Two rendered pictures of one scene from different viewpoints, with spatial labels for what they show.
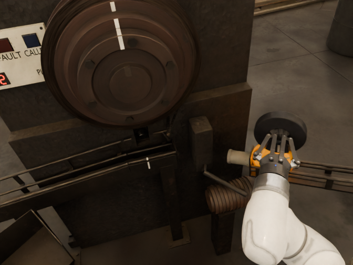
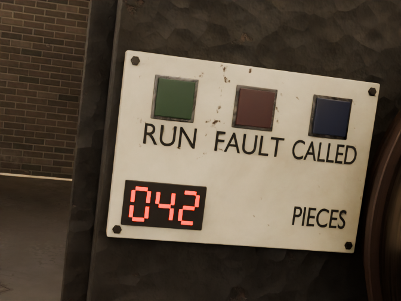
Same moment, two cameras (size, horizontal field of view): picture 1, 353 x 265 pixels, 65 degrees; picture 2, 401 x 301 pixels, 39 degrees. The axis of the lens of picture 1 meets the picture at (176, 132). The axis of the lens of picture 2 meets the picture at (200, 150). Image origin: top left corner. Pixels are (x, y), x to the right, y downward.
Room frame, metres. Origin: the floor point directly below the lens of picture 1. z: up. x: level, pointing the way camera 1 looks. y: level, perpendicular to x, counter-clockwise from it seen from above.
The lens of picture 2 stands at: (0.27, 0.55, 1.21)
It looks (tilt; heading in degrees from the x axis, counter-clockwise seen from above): 6 degrees down; 358
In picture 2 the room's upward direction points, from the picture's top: 7 degrees clockwise
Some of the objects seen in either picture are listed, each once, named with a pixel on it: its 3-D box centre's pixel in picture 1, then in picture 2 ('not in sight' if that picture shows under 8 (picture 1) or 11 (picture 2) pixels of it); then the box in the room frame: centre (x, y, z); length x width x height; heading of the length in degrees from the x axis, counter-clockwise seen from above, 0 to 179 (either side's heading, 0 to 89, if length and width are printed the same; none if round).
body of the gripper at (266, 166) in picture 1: (274, 167); not in sight; (0.48, -0.26, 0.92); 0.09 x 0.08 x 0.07; 155
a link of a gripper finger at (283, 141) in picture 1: (281, 151); not in sight; (0.53, -0.30, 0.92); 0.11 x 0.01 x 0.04; 154
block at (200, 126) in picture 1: (200, 143); not in sight; (0.84, -0.10, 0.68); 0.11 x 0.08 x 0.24; 10
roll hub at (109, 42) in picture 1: (130, 80); not in sight; (0.69, 0.12, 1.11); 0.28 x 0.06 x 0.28; 100
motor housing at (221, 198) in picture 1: (229, 218); not in sight; (0.71, -0.22, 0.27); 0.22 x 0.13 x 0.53; 100
